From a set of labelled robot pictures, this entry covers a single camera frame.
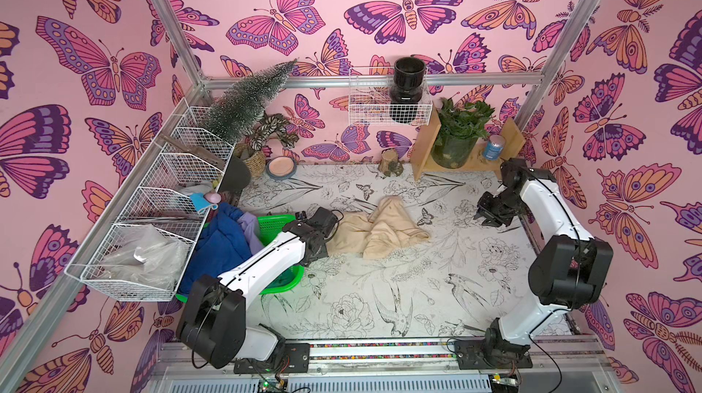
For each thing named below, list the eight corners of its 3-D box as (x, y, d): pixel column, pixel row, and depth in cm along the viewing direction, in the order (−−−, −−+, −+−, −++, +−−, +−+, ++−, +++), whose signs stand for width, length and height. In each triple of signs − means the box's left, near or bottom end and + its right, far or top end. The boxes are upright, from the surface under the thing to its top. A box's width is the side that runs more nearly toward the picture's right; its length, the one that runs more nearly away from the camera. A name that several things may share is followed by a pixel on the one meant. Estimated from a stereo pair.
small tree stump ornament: (379, 176, 119) (380, 165, 113) (378, 159, 125) (379, 148, 120) (401, 175, 119) (402, 164, 113) (398, 159, 125) (400, 148, 120)
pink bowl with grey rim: (264, 179, 118) (263, 176, 116) (270, 159, 126) (269, 155, 124) (294, 179, 118) (293, 175, 116) (298, 159, 126) (297, 155, 124)
